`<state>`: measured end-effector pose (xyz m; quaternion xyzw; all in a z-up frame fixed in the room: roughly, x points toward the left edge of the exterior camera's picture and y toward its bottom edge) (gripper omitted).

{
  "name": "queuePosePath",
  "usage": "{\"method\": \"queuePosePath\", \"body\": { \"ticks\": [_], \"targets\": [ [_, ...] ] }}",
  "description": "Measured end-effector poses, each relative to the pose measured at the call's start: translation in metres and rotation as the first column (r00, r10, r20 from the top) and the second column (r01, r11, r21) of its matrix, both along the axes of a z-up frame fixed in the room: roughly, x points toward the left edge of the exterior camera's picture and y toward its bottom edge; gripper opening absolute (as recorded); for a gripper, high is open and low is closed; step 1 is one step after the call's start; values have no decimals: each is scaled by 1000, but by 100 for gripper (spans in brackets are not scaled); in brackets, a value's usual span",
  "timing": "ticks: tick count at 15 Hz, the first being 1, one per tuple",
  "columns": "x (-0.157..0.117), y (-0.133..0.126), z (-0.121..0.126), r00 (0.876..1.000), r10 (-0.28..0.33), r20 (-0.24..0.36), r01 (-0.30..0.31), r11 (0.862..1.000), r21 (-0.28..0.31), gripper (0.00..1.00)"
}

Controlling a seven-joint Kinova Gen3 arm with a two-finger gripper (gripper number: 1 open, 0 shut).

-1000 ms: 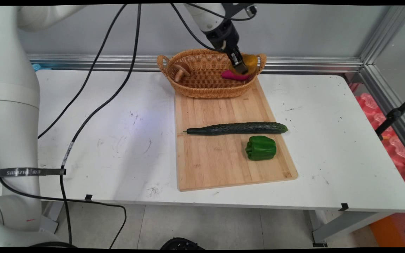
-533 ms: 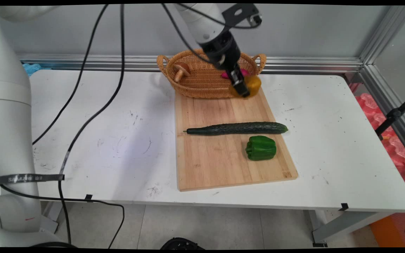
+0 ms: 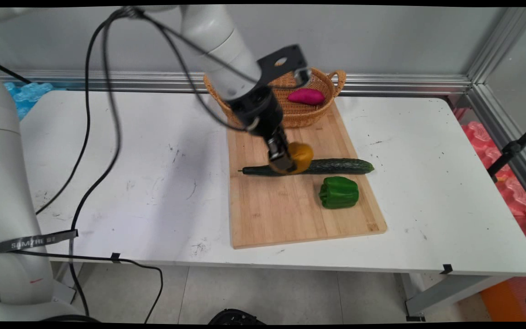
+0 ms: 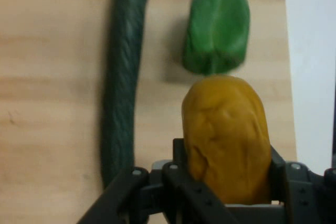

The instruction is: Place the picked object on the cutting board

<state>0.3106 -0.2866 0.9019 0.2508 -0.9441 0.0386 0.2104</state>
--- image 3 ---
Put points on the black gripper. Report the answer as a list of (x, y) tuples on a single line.
[(258, 109)]

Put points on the yellow bell pepper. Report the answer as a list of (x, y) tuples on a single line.
[(303, 155)]

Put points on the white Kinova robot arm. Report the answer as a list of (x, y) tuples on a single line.
[(7, 183)]

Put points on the woven wicker basket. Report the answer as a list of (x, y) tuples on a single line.
[(308, 114)]

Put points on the wooden cutting board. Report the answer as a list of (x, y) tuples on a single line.
[(286, 210)]

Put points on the long dark green cucumber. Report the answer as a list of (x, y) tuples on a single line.
[(340, 166)]

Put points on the purple sweet potato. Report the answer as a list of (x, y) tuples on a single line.
[(306, 96)]

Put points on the green bell pepper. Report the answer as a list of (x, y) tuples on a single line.
[(339, 193)]

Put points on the black round floor object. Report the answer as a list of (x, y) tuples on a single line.
[(235, 317)]

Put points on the small black tape piece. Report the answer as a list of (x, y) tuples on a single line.
[(446, 269), (115, 257)]

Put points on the grey table leg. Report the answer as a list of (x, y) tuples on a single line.
[(450, 292)]

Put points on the black tripod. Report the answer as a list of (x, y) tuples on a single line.
[(512, 148)]

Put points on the pink foam mat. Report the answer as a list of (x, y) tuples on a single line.
[(516, 196)]

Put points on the blue foam mat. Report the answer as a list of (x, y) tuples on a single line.
[(28, 96)]

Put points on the orange floor mat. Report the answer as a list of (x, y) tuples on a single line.
[(502, 301)]

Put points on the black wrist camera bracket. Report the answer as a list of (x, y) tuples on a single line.
[(286, 59)]

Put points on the horizontal aluminium frame rail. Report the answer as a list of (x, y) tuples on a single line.
[(107, 80)]

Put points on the aluminium frame side rail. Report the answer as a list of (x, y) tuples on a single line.
[(505, 137)]

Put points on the aluminium frame corner post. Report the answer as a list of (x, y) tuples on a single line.
[(500, 43)]

